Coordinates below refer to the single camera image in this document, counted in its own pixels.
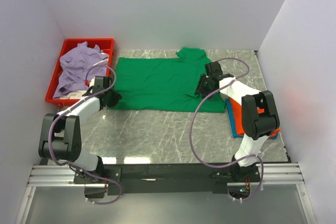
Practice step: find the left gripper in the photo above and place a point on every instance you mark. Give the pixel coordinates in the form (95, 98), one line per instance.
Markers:
(116, 97)

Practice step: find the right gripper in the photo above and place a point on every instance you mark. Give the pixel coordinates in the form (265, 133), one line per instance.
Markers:
(200, 88)

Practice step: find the green t-shirt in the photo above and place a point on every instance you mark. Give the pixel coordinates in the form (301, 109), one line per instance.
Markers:
(166, 84)

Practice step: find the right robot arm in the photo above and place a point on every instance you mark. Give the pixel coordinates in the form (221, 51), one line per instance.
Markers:
(259, 115)

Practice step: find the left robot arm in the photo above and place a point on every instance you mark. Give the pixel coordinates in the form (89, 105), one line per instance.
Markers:
(60, 137)

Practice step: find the folded orange t-shirt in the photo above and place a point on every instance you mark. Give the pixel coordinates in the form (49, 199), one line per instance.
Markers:
(261, 110)

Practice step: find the folded blue t-shirt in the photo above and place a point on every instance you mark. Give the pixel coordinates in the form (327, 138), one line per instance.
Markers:
(234, 113)

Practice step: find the lavender t-shirt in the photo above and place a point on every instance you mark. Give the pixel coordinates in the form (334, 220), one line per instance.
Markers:
(81, 69)

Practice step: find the red plastic bin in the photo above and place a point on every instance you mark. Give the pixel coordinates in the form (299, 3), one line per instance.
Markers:
(79, 60)

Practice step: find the black base beam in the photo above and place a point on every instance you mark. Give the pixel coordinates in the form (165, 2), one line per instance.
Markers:
(123, 179)

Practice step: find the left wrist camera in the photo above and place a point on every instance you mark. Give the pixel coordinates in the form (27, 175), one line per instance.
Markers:
(90, 83)

